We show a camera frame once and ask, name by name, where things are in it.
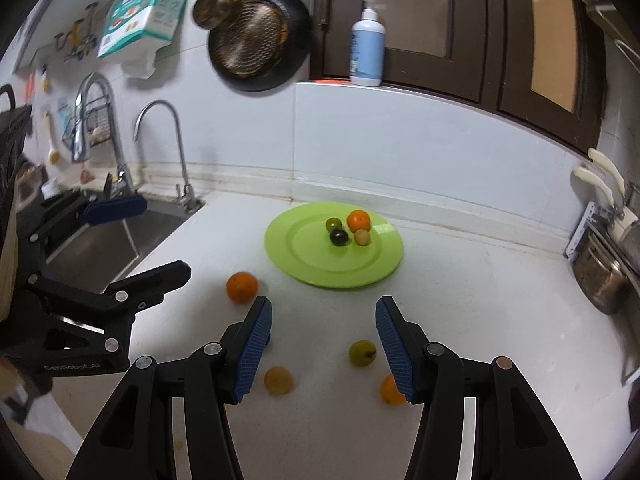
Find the orange kumquat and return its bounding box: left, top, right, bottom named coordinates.
left=378, top=374, right=407, bottom=406

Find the green small fruit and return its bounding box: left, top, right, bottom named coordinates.
left=326, top=217, right=343, bottom=233

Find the dark plum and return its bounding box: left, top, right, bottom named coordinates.
left=329, top=229, right=349, bottom=247

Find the tan small fruit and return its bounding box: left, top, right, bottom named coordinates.
left=354, top=229, right=371, bottom=246

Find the large orange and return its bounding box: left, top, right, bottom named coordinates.
left=346, top=209, right=371, bottom=233

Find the steel sink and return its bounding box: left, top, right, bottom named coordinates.
left=43, top=197, right=190, bottom=292

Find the pull-down chrome faucet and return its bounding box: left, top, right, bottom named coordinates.
left=70, top=72, right=136, bottom=198

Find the orange on counter left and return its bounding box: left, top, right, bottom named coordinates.
left=226, top=271, right=259, bottom=304

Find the curved chrome faucet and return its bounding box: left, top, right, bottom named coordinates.
left=132, top=98, right=205, bottom=215

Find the green plate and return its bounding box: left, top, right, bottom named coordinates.
left=264, top=202, right=404, bottom=289

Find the steel pot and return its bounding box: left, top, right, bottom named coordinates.
left=573, top=233, right=639, bottom=315

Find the teal tissue package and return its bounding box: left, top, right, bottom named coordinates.
left=98, top=0, right=186, bottom=79

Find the brass strainer ladle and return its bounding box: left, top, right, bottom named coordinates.
left=192, top=0, right=288, bottom=79

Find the black frying pan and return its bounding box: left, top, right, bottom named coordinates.
left=214, top=0, right=312, bottom=92

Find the blue soap bottle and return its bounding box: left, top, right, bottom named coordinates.
left=349, top=0, right=386, bottom=87

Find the wire sink rack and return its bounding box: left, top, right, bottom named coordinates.
left=62, top=100, right=112, bottom=162

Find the cream handle lower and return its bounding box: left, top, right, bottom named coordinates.
left=572, top=166, right=615, bottom=209

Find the cream handle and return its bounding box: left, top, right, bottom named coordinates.
left=588, top=148, right=626, bottom=196
left=572, top=166, right=615, bottom=209

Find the cream handle upper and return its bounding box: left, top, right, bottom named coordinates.
left=588, top=148, right=626, bottom=196

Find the dark wooden window frame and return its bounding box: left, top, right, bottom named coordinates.
left=311, top=0, right=605, bottom=152

